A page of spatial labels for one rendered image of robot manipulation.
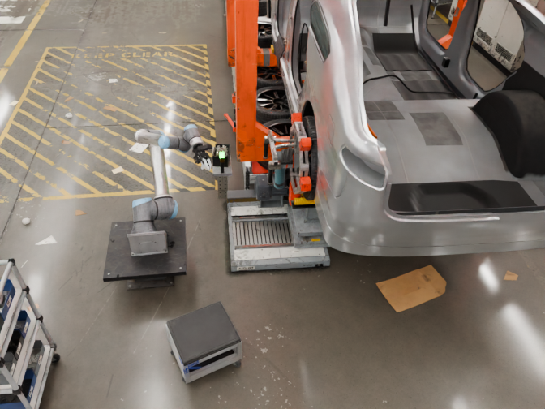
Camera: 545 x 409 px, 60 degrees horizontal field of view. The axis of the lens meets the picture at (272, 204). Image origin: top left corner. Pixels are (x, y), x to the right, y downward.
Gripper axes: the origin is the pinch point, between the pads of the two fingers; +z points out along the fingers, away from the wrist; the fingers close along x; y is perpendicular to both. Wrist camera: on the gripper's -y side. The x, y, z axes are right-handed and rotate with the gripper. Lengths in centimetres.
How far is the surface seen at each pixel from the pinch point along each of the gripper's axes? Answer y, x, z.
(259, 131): 11, -84, -49
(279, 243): 53, -96, 38
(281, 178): 14, -87, -3
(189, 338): 56, 20, 95
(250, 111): -2, -67, -58
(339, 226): -47, -38, 75
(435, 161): -84, -140, 46
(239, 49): -40, -37, -82
